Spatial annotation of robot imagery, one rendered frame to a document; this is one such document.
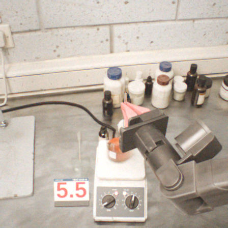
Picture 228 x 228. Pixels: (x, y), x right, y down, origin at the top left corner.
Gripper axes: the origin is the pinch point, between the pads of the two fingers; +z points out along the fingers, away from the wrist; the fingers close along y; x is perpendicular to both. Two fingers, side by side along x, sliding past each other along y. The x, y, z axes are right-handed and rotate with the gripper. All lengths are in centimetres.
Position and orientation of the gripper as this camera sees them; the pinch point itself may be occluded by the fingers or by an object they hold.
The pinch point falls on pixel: (124, 106)
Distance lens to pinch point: 66.4
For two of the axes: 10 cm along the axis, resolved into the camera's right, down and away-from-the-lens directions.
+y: -9.1, 3.0, -3.0
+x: 0.0, 7.2, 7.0
